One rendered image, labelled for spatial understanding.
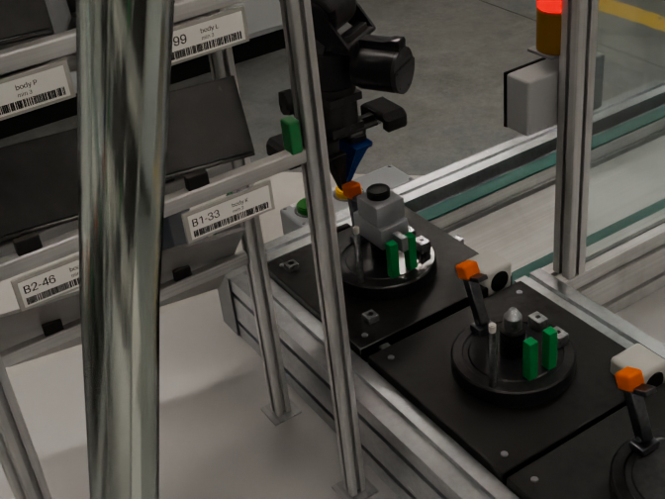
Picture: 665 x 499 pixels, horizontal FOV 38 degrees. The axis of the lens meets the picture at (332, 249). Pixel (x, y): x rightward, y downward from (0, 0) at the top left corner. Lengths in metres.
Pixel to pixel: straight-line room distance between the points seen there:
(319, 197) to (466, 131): 2.91
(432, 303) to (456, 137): 2.54
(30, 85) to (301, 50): 0.23
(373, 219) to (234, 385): 0.30
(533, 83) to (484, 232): 0.37
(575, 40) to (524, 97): 0.09
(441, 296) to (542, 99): 0.28
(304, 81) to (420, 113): 3.11
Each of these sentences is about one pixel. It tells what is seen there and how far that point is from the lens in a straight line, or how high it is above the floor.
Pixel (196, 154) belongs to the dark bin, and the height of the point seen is 1.32.
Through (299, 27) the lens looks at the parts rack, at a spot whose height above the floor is 1.42.
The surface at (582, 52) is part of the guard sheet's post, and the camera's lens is 1.15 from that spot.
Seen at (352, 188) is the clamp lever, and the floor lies 1.07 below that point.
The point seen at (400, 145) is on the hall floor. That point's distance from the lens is 3.72.
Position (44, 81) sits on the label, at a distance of 0.76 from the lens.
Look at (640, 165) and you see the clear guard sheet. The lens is 1.33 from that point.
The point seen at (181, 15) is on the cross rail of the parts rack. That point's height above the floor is 1.46.
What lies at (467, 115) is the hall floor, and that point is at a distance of 3.92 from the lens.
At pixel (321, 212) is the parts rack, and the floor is 1.24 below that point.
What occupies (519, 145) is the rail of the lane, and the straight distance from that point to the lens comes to 1.63.
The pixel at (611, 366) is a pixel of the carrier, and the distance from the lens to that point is 1.14.
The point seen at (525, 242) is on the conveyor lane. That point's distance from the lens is 1.45.
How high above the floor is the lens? 1.71
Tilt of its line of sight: 33 degrees down
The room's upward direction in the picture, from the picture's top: 7 degrees counter-clockwise
